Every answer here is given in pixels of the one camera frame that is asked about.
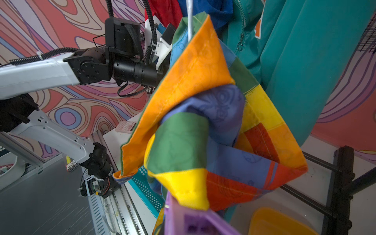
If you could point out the black wire basket rear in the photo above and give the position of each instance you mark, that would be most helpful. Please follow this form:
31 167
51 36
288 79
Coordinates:
367 42

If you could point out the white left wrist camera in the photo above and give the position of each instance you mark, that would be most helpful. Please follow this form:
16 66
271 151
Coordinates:
162 47

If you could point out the purple clothespin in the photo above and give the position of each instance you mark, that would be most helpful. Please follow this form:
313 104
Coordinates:
180 220

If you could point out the white wire hanger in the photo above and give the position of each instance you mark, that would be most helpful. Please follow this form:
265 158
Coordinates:
189 5

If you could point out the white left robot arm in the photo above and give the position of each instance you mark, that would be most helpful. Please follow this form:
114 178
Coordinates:
71 66

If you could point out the teal plastic basket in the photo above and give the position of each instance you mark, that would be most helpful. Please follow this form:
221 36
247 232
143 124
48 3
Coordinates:
153 201

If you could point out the rainbow patchwork jacket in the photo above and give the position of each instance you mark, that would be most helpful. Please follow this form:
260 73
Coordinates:
210 135

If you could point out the teal green jacket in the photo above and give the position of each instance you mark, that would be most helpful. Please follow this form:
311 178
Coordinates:
297 51

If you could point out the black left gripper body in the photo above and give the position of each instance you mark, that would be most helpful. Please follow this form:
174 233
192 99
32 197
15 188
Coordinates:
126 70

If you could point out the black clothes rack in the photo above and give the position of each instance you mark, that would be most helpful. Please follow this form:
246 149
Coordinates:
343 186

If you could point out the yellow plastic tray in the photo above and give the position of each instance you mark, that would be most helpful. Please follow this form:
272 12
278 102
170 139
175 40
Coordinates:
267 221

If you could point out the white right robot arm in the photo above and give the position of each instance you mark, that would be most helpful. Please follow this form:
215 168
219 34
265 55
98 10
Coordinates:
21 116

